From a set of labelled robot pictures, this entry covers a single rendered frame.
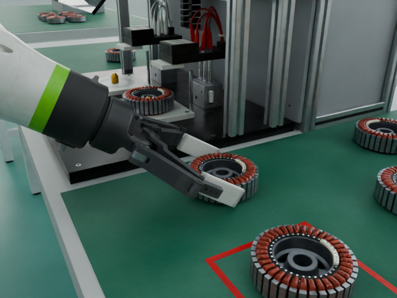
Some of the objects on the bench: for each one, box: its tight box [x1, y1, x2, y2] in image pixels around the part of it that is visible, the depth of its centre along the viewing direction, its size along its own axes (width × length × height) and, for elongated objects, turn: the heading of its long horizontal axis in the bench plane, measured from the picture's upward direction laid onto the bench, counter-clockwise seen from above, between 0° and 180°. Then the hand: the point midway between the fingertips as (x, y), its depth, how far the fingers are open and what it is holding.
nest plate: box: [143, 101, 194, 122], centre depth 87 cm, size 15×15×1 cm
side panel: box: [295, 0, 397, 133], centre depth 82 cm, size 28×3×32 cm, turn 119°
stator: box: [188, 153, 259, 203], centre depth 61 cm, size 11×11×4 cm
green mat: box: [33, 41, 150, 74], centre depth 159 cm, size 94×61×1 cm, turn 119°
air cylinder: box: [150, 60, 177, 85], centre depth 111 cm, size 5×8×6 cm
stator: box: [122, 86, 174, 115], centre depth 86 cm, size 11×11×4 cm
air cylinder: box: [189, 77, 223, 109], centre depth 92 cm, size 5×8×6 cm
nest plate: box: [98, 74, 151, 96], centre depth 106 cm, size 15×15×1 cm
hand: (220, 172), depth 60 cm, fingers open, 13 cm apart
